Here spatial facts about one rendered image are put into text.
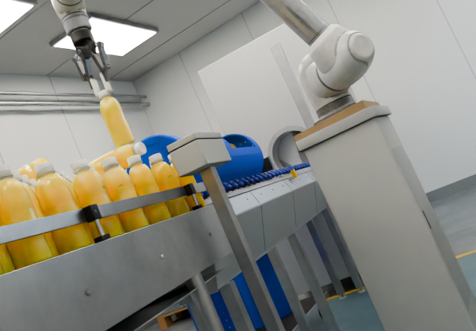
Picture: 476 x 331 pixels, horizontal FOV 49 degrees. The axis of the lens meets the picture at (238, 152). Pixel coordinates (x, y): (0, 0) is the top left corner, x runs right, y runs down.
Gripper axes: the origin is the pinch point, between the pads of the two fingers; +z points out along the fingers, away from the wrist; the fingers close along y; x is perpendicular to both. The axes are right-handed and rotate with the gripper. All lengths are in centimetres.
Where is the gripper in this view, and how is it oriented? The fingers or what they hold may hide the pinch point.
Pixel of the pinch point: (100, 86)
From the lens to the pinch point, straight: 189.0
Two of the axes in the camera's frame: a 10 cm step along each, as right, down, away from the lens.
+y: -8.5, 4.0, 3.3
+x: -3.5, 0.4, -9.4
